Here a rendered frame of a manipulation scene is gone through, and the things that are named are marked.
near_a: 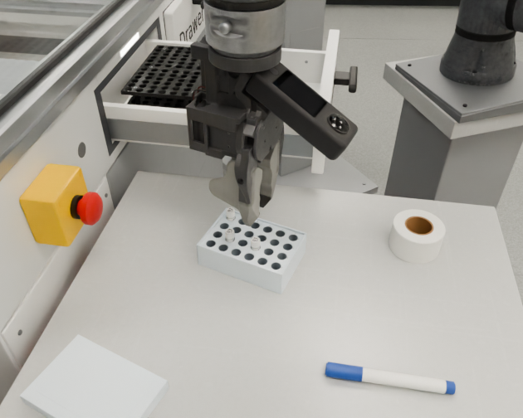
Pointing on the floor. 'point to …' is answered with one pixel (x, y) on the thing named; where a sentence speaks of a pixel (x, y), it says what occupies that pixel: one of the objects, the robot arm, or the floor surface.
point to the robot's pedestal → (451, 150)
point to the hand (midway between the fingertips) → (261, 209)
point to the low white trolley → (300, 311)
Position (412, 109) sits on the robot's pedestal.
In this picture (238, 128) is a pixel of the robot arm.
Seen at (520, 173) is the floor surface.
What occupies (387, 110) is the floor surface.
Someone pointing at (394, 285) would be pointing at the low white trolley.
